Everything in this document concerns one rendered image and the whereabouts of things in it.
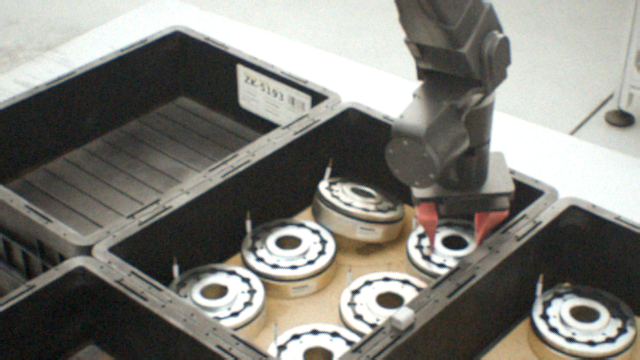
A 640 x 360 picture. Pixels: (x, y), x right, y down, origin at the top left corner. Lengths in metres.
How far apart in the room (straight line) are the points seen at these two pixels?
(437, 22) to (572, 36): 2.62
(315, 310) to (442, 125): 0.26
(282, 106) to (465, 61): 0.43
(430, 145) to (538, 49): 2.50
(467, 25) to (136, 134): 0.60
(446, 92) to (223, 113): 0.52
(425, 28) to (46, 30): 2.73
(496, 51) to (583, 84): 2.31
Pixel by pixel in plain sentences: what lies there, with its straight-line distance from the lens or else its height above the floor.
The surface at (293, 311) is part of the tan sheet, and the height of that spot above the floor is 0.83.
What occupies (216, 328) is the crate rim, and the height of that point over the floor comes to 0.93.
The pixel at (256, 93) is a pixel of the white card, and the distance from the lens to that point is 1.46.
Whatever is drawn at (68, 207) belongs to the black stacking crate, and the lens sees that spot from 1.38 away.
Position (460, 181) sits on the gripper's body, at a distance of 1.15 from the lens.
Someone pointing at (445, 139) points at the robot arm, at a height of 1.05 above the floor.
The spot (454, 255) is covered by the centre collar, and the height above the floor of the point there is 0.87.
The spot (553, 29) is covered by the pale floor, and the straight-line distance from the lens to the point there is 3.66.
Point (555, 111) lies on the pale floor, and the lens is 3.22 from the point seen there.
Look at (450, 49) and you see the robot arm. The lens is 1.05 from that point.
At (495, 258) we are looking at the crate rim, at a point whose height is 0.93.
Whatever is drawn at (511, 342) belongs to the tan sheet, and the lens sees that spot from 1.18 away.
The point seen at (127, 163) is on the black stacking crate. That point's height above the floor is 0.83.
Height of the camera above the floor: 1.61
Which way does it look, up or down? 34 degrees down
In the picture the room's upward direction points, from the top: straight up
